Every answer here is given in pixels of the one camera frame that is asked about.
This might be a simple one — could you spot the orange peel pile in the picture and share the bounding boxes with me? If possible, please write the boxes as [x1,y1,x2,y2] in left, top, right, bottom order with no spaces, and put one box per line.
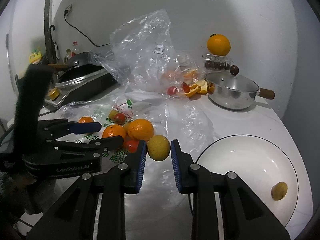
[184,79,215,98]

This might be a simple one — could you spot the clear box of dark fruits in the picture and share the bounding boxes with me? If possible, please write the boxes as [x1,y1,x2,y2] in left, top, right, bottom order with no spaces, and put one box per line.
[202,54,233,71]

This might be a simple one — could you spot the glass lid with wooden knob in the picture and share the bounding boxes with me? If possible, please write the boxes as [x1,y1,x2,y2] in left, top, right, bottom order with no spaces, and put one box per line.
[205,65,260,93]

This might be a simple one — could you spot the black power cable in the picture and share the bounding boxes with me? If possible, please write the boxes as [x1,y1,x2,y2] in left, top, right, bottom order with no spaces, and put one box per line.
[64,11,110,47]

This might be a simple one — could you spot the printed plastic bag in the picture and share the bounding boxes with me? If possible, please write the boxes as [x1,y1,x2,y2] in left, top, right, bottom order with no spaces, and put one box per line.
[60,91,213,165]

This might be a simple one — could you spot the yellow oil bottle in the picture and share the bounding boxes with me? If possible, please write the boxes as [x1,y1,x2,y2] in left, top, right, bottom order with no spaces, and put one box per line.
[29,46,43,64]

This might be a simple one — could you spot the steel pot with wooden handle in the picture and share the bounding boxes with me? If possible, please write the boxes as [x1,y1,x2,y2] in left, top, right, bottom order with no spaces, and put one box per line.
[205,72,275,111]

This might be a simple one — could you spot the mandarin pieces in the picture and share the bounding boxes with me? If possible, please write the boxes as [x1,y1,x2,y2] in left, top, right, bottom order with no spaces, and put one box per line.
[162,69,200,83]

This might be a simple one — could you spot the white plate with dark rim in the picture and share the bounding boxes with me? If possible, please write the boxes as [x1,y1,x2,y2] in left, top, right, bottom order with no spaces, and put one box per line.
[188,134,313,233]

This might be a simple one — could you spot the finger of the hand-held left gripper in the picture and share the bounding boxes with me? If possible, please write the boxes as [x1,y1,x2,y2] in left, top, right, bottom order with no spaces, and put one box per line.
[49,136,124,157]
[37,119,102,141]

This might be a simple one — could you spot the grey vertical pipe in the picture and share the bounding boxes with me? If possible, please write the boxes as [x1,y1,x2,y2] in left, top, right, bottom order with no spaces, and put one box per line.
[44,0,54,55]

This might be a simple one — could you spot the black wok with wooden handle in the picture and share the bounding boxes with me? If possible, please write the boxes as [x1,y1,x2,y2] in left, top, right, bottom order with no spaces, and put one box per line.
[47,52,105,80]

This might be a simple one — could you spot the black umbrella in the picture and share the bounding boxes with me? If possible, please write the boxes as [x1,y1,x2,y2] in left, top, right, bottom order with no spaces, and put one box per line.
[47,24,60,63]

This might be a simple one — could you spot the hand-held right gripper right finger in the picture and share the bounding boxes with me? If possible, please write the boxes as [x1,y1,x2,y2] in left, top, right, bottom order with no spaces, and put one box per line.
[170,139,292,240]

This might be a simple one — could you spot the crumpled clear plastic bag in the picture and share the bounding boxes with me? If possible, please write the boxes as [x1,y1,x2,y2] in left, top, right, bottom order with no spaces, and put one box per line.
[87,9,208,100]

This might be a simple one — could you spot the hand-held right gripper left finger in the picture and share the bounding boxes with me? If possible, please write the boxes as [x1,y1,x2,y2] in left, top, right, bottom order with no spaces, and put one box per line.
[25,140,148,240]

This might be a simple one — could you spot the large orange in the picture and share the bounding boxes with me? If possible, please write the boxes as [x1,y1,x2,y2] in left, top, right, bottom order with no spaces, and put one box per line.
[127,119,155,141]
[206,34,231,56]

